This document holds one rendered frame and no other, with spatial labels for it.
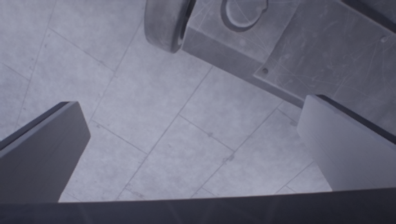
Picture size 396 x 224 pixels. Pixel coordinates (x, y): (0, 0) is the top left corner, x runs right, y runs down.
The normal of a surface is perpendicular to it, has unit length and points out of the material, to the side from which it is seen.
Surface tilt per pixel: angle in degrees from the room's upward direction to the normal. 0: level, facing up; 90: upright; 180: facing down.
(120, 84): 0
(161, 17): 24
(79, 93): 0
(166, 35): 43
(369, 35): 0
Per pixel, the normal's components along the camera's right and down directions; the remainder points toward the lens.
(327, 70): -0.09, 0.38
